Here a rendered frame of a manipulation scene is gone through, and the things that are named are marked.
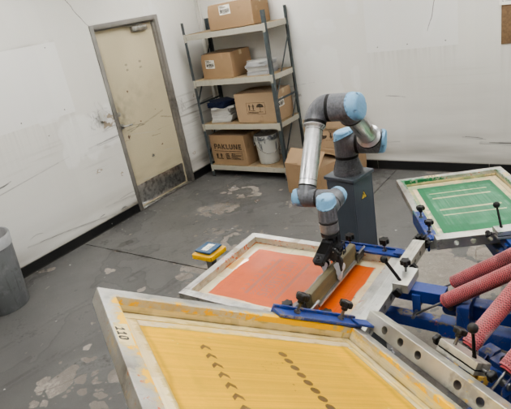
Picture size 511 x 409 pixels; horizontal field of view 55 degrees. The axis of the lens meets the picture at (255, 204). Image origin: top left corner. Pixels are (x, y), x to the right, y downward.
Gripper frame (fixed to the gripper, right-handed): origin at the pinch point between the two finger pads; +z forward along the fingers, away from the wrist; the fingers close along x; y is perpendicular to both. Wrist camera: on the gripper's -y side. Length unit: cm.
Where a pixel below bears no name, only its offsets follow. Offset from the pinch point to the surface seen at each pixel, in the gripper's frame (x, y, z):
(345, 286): -3.2, 3.4, 5.3
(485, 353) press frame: -63, -28, -3
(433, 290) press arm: -40.2, -0.8, -3.3
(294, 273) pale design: 22.4, 5.7, 5.3
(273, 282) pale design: 27.0, -4.2, 5.3
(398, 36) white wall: 101, 380, -48
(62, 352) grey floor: 223, -10, 101
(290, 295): 14.8, -10.4, 5.3
